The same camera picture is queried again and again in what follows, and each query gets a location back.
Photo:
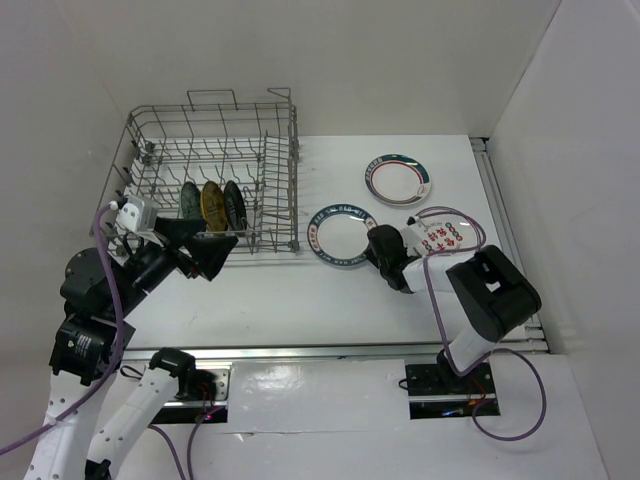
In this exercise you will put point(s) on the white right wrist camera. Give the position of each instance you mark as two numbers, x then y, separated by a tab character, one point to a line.
413	237

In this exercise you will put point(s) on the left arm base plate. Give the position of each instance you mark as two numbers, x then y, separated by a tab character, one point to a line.
176	392

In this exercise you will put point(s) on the white plate teal red rim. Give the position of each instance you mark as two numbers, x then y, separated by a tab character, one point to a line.
397	180

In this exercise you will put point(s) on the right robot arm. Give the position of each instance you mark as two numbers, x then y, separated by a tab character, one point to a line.
494	295

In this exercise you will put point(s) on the grey wire dish rack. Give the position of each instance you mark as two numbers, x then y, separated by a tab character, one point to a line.
216	136

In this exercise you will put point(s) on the silver aluminium front rail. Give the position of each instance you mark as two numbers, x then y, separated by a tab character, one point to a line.
254	353

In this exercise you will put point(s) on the white plate red characters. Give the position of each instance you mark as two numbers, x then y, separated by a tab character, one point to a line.
448	229

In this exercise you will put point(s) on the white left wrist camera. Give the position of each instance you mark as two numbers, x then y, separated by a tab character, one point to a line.
136	214

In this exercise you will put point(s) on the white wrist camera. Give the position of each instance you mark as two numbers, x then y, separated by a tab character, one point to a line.
136	214
413	237

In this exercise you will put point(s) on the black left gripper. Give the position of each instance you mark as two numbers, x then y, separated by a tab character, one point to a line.
209	252

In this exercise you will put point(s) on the black round plate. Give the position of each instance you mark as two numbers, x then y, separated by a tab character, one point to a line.
235	208

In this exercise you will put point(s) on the yellow patterned plate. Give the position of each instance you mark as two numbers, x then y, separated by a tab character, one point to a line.
213	207

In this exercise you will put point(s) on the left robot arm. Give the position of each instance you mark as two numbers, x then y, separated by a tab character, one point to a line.
85	360

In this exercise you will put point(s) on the silver aluminium side rail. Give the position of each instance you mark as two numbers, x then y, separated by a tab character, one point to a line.
533	328

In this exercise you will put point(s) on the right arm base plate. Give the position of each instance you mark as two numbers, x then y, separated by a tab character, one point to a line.
450	395

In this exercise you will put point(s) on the blue white patterned plate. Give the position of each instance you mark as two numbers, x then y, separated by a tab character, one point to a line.
190	202

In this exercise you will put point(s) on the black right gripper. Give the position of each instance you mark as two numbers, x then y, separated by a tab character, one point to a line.
371	255

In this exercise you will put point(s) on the white plate teal lettered rim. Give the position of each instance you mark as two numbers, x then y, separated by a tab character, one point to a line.
337	234

